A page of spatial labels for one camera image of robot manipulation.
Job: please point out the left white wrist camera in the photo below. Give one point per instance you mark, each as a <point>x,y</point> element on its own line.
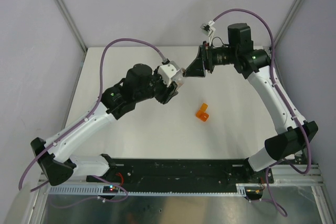
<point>169,72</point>

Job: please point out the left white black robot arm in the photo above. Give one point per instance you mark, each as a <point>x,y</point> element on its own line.
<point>55,155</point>

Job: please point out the right aluminium frame post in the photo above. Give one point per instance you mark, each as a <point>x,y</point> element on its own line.
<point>289,18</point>

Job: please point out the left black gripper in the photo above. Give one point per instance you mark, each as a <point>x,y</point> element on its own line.
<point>167,92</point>

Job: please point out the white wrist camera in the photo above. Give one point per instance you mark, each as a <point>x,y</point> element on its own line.
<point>208,29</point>
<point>169,72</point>

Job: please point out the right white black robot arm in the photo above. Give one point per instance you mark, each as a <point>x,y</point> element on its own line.
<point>293,130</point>

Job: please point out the orange pill organizer box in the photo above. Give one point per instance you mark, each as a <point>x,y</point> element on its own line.
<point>201,113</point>

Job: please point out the aluminium side rail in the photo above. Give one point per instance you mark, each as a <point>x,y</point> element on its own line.
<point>293,113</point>

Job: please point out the clear pill bottle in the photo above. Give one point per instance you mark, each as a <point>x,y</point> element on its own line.
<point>179,80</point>

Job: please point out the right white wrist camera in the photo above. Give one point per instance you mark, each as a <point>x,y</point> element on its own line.
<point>208,29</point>

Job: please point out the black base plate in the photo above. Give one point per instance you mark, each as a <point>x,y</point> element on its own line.
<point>184,175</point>

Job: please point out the grey slotted cable duct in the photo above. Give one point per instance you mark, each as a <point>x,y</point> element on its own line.
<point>106,190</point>

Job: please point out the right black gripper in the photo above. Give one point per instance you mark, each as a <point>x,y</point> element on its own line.
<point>196,68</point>

